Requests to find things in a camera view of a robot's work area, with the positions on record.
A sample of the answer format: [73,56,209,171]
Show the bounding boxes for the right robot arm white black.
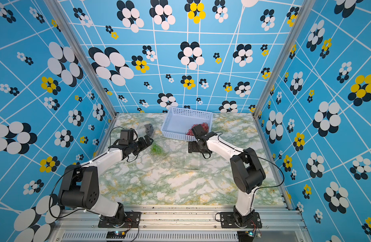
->
[188,132,266,228]

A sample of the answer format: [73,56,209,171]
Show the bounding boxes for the black grape bunch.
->
[144,124,155,137]

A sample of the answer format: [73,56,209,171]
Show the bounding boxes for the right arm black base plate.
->
[219,211,263,229]

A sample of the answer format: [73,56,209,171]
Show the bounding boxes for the white perforated plastic basket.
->
[161,107,213,141]

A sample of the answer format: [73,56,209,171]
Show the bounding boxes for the green circuit board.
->
[237,231,255,242]
[106,231,127,240]

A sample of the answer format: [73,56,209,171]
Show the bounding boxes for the red grape bunch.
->
[201,123,209,133]
[186,129,193,136]

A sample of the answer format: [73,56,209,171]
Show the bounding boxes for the aluminium corner post right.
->
[252,0,318,119]

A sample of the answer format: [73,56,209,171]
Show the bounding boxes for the aluminium corner post left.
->
[44,1,117,119]

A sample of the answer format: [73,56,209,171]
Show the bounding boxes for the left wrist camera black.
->
[116,129,138,146]

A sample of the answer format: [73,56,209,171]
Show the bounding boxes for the green grape bunch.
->
[151,144,166,156]

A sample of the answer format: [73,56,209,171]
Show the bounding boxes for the left green circuit board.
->
[106,231,127,240]

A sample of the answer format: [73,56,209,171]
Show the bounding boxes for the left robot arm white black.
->
[58,135,154,225]

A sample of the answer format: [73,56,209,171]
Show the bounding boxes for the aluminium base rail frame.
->
[49,205,312,242]

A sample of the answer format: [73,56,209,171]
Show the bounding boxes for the aluminium corner post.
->
[44,1,117,119]
[252,0,318,119]

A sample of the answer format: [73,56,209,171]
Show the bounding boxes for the clear plastic clamshell container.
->
[136,120,161,139]

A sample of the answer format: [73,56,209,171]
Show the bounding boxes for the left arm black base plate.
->
[98,211,142,228]

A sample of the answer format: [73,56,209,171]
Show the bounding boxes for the right green circuit board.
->
[237,231,255,242]

